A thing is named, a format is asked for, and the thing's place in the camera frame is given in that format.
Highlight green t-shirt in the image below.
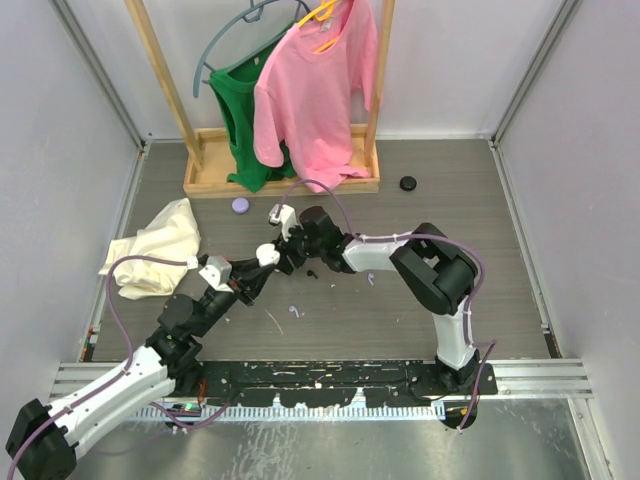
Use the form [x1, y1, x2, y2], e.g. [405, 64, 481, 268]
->
[209, 25, 295, 193]

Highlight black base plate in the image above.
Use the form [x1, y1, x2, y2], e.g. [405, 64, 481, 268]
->
[167, 360, 498, 408]

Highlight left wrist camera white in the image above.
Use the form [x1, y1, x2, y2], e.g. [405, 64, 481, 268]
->
[186, 255, 232, 292]

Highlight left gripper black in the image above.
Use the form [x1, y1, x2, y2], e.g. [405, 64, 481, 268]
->
[193, 256, 273, 337]

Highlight yellow clothes hanger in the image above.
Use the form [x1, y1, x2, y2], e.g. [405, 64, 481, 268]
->
[299, 1, 353, 61]

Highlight grey clothes hanger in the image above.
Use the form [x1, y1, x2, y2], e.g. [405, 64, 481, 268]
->
[192, 1, 311, 99]

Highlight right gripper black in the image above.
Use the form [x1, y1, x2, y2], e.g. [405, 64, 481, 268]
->
[269, 219, 325, 276]

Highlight cream cloth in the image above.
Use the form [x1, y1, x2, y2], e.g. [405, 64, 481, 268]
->
[99, 198, 201, 300]

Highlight purple earbud case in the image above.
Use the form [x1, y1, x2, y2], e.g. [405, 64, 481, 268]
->
[232, 198, 250, 214]

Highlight black earbud case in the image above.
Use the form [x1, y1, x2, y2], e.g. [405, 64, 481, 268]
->
[399, 175, 417, 192]

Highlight white earbud case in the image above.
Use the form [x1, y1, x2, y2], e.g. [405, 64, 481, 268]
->
[255, 243, 281, 267]

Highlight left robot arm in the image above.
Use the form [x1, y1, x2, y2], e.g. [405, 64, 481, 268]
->
[6, 256, 278, 479]

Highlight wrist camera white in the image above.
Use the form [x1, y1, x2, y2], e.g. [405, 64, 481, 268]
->
[186, 255, 232, 292]
[268, 204, 299, 241]

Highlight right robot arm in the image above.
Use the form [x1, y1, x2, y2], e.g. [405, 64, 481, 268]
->
[269, 205, 480, 394]

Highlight wooden clothes rack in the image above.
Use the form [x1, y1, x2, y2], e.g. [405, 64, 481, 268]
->
[123, 0, 396, 200]

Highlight pink t-shirt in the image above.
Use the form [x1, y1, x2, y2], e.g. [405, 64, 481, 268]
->
[253, 1, 378, 192]

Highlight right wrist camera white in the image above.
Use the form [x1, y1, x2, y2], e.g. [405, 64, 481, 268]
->
[268, 204, 299, 241]

